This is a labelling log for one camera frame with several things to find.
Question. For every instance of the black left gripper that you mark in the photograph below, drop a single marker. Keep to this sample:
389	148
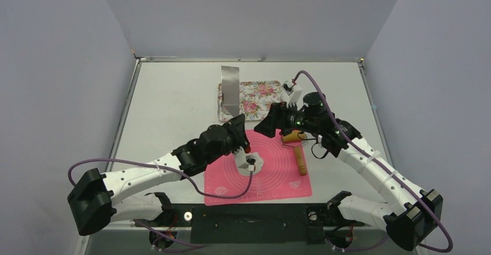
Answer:
235	127

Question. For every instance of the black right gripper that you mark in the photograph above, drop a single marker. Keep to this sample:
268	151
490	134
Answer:
279	116

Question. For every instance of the wooden rolling pin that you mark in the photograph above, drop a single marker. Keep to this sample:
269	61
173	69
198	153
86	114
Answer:
295	140

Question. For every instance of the white dough lump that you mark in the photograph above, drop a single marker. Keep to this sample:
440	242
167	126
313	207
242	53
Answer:
252	169

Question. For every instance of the pink silicone baking mat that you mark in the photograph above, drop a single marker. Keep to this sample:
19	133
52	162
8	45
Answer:
278	179

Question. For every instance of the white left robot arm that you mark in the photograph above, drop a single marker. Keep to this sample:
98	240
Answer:
98	199

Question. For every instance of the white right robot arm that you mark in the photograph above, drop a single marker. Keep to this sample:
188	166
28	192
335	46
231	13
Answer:
408	213

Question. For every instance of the floral rectangular tray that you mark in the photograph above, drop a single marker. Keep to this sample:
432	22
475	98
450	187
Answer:
255	99

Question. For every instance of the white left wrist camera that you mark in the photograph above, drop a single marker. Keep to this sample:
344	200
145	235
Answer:
245	163

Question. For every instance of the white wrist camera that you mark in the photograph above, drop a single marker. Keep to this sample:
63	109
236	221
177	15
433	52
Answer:
291	92
245	163

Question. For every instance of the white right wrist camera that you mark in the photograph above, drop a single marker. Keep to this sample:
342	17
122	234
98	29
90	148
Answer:
291	92

